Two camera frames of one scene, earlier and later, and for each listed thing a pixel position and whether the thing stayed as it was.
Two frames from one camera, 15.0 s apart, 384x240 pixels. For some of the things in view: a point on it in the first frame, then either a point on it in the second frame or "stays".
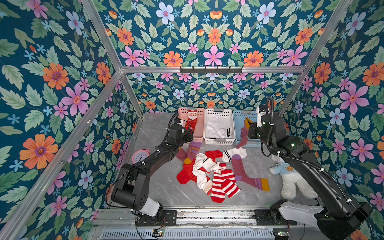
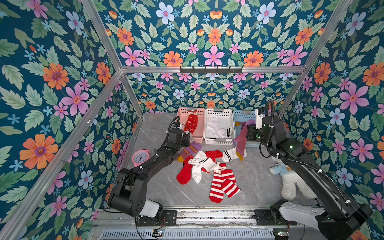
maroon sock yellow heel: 241,174 → 241,139
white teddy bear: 291,178 stays
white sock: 212,130 stays
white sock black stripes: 229,132 stays
